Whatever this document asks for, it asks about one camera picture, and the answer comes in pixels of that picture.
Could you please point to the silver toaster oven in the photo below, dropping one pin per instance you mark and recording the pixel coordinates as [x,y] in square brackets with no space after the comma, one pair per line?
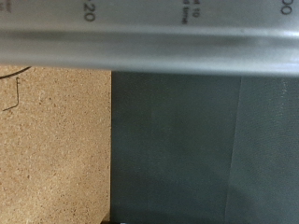
[155,46]

